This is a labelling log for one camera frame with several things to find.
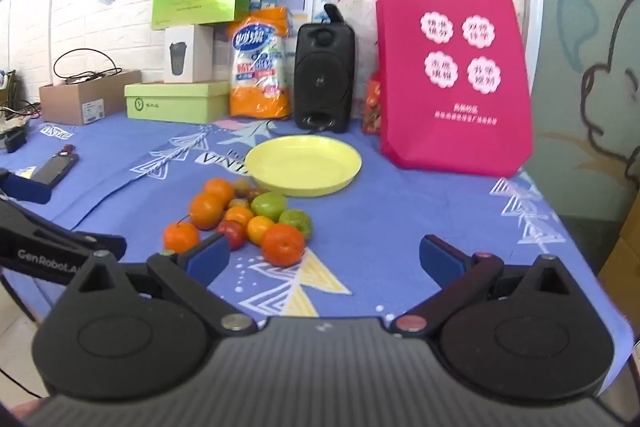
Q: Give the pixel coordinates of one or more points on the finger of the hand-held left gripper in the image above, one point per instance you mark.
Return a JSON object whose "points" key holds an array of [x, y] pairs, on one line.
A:
{"points": [[75, 238], [27, 190]]}

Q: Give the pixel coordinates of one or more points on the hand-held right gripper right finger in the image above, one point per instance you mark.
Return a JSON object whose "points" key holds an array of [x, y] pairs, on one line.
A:
{"points": [[440, 257]]}

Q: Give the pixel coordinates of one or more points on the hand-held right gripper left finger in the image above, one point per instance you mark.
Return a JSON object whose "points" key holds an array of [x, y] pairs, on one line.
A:
{"points": [[207, 253]]}

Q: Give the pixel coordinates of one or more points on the orange mandarin with stem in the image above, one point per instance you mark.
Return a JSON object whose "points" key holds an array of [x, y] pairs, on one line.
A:
{"points": [[181, 238]]}

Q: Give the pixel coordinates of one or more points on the small red tomato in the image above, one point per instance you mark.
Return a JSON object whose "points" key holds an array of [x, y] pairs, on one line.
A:
{"points": [[232, 234]]}

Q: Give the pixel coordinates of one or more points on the small orange mandarin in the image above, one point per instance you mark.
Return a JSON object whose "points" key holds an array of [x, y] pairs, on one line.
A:
{"points": [[239, 216]]}

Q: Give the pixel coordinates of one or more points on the small yellow citrus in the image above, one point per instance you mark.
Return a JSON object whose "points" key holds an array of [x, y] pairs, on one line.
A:
{"points": [[260, 229]]}

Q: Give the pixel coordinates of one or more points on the brown longan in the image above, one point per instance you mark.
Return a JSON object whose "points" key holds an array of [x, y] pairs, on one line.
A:
{"points": [[242, 187]]}

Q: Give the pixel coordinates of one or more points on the green apple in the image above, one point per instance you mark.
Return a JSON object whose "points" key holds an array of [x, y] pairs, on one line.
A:
{"points": [[268, 205]]}

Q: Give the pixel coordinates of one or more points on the green mango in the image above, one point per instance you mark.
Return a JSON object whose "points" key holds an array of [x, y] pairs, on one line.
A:
{"points": [[296, 223]]}

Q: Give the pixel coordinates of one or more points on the yellow plastic plate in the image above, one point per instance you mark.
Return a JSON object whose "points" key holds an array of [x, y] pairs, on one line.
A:
{"points": [[300, 164]]}

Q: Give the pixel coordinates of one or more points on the black smartphone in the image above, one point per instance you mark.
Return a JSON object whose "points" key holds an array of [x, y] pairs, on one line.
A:
{"points": [[52, 168]]}

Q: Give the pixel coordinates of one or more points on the black device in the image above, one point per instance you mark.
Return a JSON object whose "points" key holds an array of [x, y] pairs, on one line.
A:
{"points": [[15, 140]]}

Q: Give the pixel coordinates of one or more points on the small red object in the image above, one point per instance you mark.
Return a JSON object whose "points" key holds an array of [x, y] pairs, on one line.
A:
{"points": [[66, 150]]}

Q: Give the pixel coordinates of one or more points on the blue printed tablecloth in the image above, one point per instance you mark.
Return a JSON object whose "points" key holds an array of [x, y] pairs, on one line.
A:
{"points": [[375, 232]]}

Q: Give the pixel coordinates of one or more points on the brown cardboard box with label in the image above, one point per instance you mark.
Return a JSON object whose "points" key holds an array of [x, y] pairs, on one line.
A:
{"points": [[75, 104]]}

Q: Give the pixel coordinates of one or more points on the pink tote bag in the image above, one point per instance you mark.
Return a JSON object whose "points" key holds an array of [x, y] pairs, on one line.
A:
{"points": [[450, 117]]}

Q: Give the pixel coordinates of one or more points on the light green shoe box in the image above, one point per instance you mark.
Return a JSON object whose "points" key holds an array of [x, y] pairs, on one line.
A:
{"points": [[170, 107]]}

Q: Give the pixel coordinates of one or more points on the red printed box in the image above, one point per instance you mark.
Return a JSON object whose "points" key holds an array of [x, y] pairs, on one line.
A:
{"points": [[372, 107]]}

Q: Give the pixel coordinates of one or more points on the orange bag of paper cups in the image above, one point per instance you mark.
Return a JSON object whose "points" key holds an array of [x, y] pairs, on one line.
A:
{"points": [[260, 97]]}

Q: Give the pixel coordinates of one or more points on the plain brown cardboard box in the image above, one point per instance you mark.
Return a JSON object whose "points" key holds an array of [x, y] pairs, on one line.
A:
{"points": [[625, 257]]}

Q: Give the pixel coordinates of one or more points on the white cup box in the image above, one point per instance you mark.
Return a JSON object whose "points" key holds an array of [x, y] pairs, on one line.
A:
{"points": [[187, 52]]}

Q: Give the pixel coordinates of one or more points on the black speaker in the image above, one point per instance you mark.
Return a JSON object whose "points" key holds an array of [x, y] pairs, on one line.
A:
{"points": [[324, 77]]}

